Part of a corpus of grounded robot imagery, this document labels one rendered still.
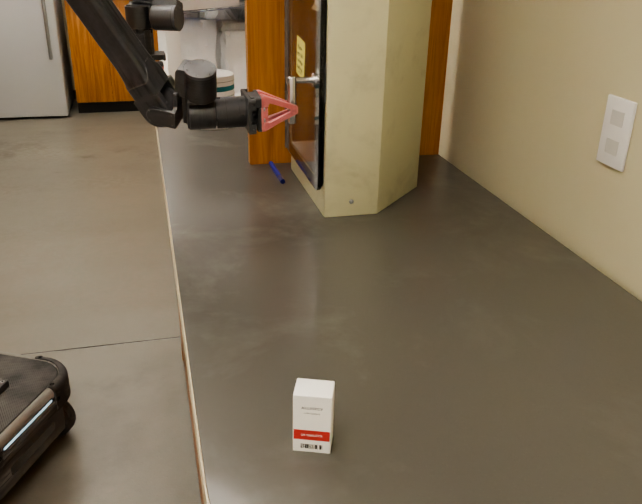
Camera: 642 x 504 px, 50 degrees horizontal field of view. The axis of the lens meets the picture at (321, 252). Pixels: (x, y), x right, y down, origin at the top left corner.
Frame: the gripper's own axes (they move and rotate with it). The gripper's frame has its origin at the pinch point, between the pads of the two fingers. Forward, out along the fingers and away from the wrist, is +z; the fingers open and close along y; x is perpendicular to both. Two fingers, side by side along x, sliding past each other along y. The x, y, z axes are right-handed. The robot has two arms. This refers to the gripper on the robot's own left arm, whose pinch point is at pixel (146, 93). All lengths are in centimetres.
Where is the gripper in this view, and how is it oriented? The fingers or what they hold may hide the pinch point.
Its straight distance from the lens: 171.4
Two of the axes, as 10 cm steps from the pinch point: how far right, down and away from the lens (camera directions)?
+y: 9.7, -1.0, 2.3
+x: -2.6, -4.0, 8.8
